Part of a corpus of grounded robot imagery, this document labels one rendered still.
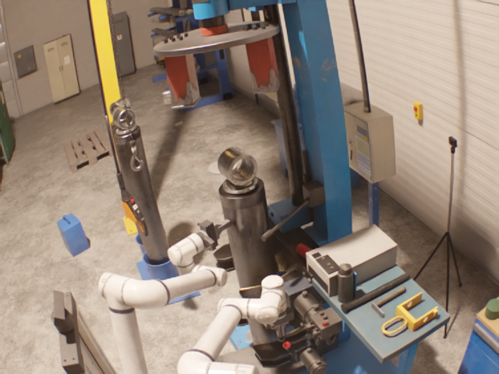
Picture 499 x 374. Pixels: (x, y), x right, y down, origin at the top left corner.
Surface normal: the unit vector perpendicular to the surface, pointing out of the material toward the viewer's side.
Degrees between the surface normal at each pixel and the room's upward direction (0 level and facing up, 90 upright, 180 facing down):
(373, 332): 0
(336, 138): 90
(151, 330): 0
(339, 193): 90
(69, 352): 0
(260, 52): 90
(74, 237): 90
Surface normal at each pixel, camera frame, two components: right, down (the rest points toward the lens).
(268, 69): -0.18, 0.51
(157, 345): -0.15, -0.86
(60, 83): 0.37, 0.41
